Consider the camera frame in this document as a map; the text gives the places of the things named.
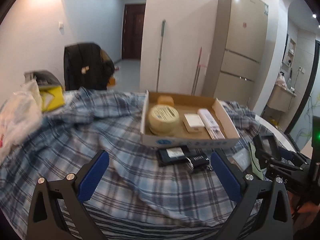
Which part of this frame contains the beige three-door refrigerator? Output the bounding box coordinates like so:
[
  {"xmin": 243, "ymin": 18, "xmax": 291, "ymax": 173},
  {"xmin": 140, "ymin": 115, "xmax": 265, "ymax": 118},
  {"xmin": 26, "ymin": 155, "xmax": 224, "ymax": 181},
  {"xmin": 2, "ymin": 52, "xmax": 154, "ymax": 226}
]
[{"xmin": 201, "ymin": 0, "xmax": 268, "ymax": 105}]

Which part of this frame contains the white plastic bag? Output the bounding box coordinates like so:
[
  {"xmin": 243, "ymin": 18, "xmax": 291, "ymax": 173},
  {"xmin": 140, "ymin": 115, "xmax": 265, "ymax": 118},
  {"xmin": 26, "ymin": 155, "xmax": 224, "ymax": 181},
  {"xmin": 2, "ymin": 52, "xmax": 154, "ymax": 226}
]
[{"xmin": 1, "ymin": 79, "xmax": 43, "ymax": 160}]

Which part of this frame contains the orange amber block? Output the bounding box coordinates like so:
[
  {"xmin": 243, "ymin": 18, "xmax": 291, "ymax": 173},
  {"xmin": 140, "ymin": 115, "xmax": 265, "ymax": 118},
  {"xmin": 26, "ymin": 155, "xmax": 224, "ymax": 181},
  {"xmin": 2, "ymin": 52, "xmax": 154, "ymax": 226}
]
[{"xmin": 157, "ymin": 95, "xmax": 175, "ymax": 107}]

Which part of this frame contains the pink plastic bag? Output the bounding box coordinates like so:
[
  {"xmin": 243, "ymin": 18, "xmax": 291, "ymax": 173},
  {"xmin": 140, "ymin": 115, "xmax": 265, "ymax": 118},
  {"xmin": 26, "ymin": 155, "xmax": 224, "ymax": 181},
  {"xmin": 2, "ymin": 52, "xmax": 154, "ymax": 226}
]
[{"xmin": 275, "ymin": 72, "xmax": 287, "ymax": 89}]

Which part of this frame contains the light green pouch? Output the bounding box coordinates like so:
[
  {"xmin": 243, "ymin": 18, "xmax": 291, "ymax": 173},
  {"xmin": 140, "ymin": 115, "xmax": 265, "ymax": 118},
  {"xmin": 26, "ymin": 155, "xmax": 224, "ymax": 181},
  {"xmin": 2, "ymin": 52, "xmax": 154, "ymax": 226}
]
[{"xmin": 249, "ymin": 142, "xmax": 264, "ymax": 180}]

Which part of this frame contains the yellow box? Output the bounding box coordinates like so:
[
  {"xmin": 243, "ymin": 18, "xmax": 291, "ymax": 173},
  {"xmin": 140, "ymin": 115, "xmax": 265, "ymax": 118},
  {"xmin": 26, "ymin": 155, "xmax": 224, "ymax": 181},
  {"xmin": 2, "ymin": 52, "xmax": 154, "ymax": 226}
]
[{"xmin": 40, "ymin": 86, "xmax": 65, "ymax": 112}]

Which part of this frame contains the white remote control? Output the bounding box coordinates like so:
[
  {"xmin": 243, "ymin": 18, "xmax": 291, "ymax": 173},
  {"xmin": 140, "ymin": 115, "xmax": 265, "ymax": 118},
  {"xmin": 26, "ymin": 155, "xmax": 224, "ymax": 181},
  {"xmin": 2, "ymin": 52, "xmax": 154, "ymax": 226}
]
[{"xmin": 197, "ymin": 108, "xmax": 225, "ymax": 140}]

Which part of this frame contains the beige sink cabinet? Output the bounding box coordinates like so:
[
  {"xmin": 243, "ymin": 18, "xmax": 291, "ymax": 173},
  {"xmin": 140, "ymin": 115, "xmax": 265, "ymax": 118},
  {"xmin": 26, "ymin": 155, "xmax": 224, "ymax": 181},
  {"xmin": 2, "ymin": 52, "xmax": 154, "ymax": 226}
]
[{"xmin": 266, "ymin": 85, "xmax": 296, "ymax": 113}]

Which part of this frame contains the shallow cardboard box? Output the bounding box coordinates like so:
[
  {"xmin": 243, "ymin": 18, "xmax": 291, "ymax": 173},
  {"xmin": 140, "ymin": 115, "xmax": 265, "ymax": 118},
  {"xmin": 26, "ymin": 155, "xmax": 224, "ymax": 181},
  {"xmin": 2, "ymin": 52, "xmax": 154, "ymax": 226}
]
[{"xmin": 140, "ymin": 92, "xmax": 240, "ymax": 148}]

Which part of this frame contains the grey bag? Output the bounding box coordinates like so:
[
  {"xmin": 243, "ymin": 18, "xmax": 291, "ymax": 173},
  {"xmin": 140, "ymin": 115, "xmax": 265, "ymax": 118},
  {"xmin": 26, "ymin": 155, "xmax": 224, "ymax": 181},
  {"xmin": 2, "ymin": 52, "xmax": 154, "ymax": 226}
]
[{"xmin": 24, "ymin": 70, "xmax": 62, "ymax": 87}]

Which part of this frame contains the black rectangular device box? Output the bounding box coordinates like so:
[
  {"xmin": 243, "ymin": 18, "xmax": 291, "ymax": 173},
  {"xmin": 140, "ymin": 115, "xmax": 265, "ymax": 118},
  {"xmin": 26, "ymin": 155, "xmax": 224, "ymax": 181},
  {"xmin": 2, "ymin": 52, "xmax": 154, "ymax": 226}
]
[{"xmin": 156, "ymin": 146, "xmax": 191, "ymax": 167}]

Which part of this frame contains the chair with black jacket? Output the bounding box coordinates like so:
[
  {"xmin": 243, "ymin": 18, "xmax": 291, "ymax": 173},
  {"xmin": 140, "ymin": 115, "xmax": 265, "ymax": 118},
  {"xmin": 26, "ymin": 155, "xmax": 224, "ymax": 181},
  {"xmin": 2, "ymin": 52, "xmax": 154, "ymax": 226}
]
[{"xmin": 63, "ymin": 42, "xmax": 115, "ymax": 91}]

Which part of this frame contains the round yellow tin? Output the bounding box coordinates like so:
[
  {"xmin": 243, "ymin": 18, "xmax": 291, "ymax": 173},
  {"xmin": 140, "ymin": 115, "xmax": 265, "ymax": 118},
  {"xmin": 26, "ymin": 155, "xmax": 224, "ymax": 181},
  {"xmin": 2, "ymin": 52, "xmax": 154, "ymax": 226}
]
[{"xmin": 148, "ymin": 105, "xmax": 180, "ymax": 136}]

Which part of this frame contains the red-handled broom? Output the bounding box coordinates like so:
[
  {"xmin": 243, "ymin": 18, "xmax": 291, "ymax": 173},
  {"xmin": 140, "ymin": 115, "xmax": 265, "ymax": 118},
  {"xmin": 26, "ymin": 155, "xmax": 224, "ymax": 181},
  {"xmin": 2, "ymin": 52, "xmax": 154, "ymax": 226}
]
[{"xmin": 191, "ymin": 47, "xmax": 206, "ymax": 96}]

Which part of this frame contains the black car key fob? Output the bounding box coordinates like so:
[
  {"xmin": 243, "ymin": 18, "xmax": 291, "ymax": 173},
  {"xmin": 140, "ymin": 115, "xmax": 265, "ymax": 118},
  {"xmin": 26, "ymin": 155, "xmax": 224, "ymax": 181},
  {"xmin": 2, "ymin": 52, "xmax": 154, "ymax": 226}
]
[{"xmin": 187, "ymin": 153, "xmax": 212, "ymax": 173}]

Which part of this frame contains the orange cardboard box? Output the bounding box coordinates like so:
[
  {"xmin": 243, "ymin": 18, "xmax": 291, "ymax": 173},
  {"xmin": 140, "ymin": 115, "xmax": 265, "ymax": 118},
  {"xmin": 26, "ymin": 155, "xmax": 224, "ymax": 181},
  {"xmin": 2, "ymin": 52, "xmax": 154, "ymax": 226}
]
[{"xmin": 107, "ymin": 76, "xmax": 116, "ymax": 87}]

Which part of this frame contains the light blue packet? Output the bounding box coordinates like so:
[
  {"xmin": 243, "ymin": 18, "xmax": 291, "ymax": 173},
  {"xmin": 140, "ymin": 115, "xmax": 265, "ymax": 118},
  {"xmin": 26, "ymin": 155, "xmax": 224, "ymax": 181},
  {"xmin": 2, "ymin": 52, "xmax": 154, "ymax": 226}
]
[{"xmin": 231, "ymin": 148, "xmax": 251, "ymax": 172}]

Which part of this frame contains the white square box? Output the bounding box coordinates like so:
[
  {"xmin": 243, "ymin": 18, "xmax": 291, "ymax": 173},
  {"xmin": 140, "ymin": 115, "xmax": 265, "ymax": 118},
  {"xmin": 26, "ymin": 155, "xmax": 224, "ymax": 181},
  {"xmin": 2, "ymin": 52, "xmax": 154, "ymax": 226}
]
[{"xmin": 183, "ymin": 113, "xmax": 205, "ymax": 133}]

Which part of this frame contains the dark brown door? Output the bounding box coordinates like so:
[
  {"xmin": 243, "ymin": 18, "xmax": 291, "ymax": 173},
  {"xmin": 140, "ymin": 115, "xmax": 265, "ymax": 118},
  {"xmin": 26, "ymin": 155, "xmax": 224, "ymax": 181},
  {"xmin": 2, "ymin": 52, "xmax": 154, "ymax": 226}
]
[{"xmin": 121, "ymin": 4, "xmax": 146, "ymax": 60}]

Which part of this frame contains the blue plaid cloth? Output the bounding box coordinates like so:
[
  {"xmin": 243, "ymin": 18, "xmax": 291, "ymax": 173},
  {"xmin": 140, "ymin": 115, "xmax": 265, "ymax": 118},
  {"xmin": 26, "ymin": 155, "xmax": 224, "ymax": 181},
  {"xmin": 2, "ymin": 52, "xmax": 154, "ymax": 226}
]
[{"xmin": 1, "ymin": 89, "xmax": 235, "ymax": 239}]

